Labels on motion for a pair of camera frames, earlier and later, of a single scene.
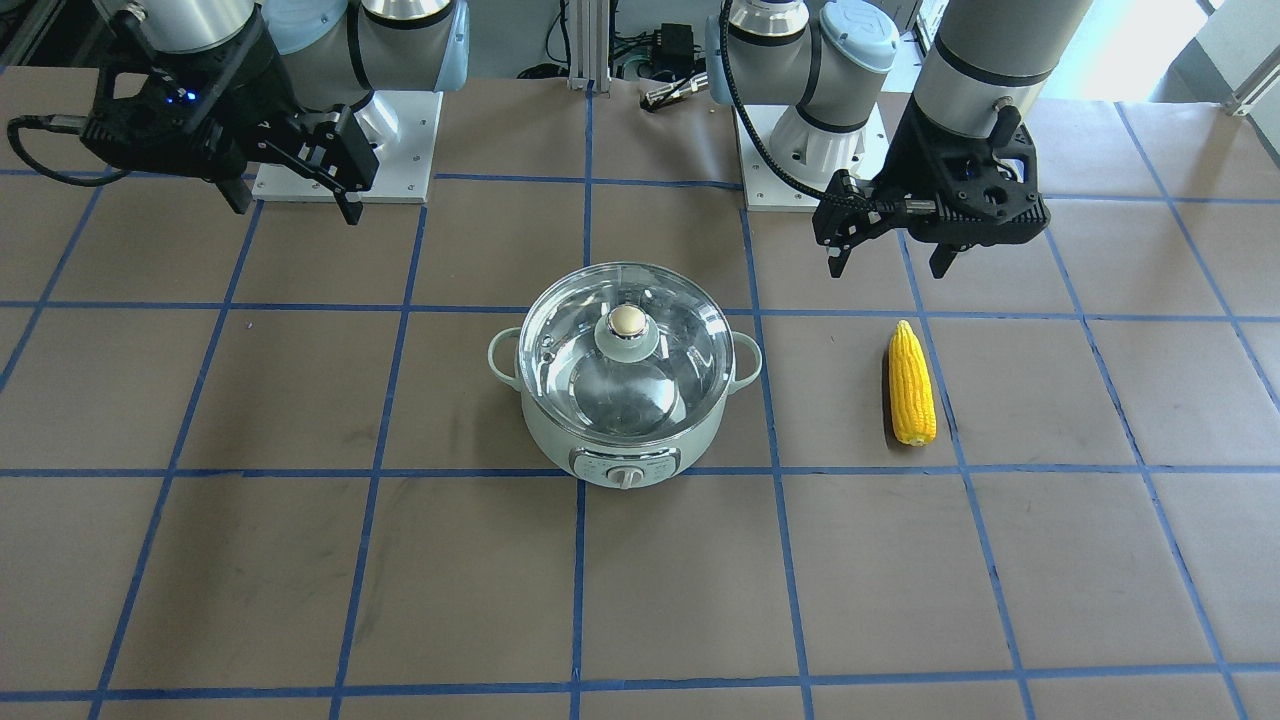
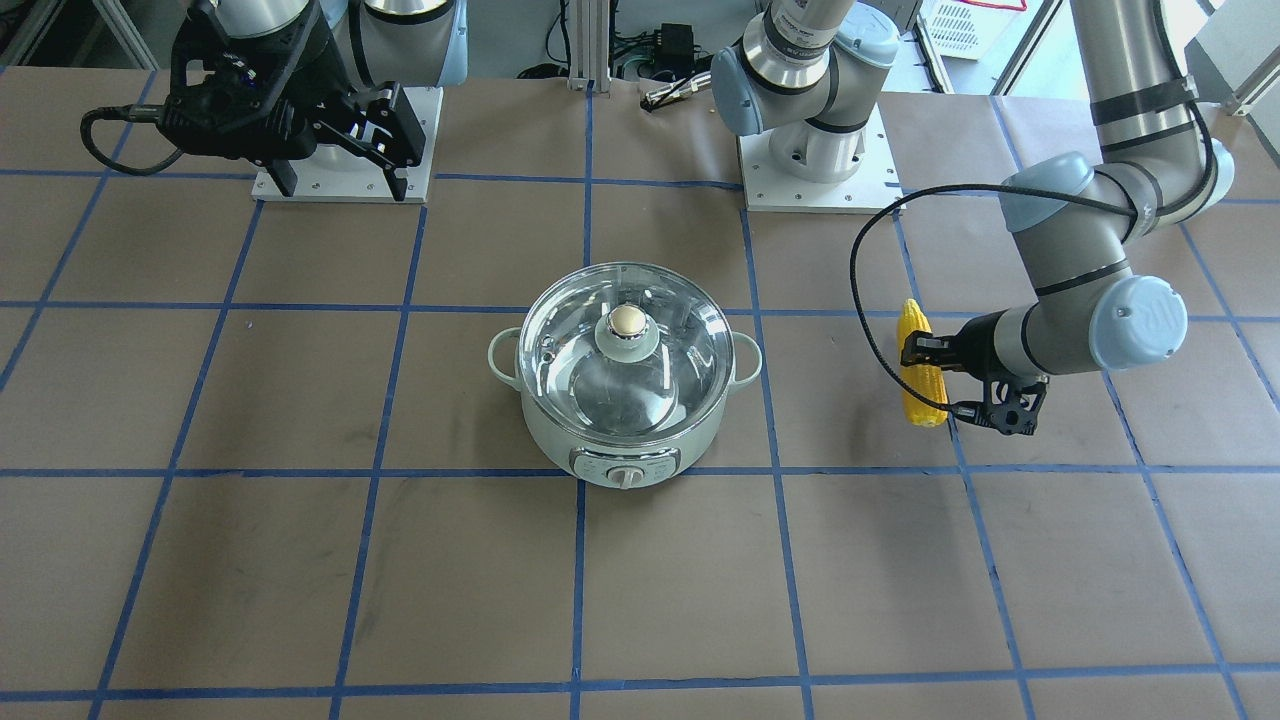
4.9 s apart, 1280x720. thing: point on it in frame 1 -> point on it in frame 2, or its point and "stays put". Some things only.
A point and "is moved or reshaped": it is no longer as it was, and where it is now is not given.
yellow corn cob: (911, 387) is moved or reshaped
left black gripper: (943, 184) -> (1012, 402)
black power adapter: (673, 48) stays put
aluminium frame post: (589, 45) stays put
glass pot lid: (624, 352) stays put
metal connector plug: (651, 100) stays put
